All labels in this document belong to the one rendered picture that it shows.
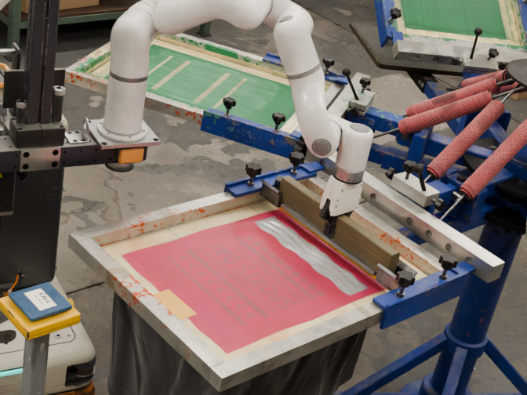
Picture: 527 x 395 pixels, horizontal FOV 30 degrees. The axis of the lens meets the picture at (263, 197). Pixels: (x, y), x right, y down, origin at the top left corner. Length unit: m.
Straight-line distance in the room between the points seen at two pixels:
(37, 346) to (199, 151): 2.85
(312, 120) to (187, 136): 2.82
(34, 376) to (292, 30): 0.97
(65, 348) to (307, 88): 1.26
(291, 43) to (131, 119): 0.46
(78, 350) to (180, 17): 1.25
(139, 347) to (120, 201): 2.08
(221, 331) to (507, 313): 2.31
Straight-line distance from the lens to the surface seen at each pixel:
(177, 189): 4.60
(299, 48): 2.29
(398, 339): 3.94
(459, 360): 3.40
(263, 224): 2.57
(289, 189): 2.58
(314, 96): 2.31
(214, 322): 2.20
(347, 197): 2.44
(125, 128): 2.47
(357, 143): 2.36
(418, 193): 2.66
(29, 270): 3.30
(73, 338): 3.18
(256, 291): 2.32
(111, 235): 2.39
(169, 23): 2.34
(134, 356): 2.46
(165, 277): 2.31
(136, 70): 2.41
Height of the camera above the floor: 2.27
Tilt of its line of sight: 29 degrees down
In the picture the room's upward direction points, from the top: 12 degrees clockwise
